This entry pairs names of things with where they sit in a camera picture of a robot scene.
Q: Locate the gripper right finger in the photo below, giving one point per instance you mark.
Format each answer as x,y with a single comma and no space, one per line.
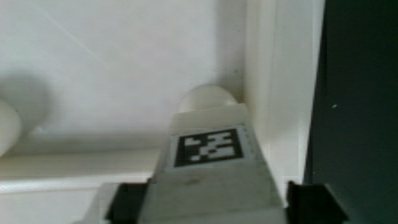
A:
313,205

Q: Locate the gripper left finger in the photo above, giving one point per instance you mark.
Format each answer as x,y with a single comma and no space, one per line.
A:
116,204

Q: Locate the white leg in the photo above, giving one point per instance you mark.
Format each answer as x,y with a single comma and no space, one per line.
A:
212,186

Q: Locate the white square tabletop part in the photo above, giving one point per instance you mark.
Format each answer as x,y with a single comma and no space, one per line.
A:
102,60

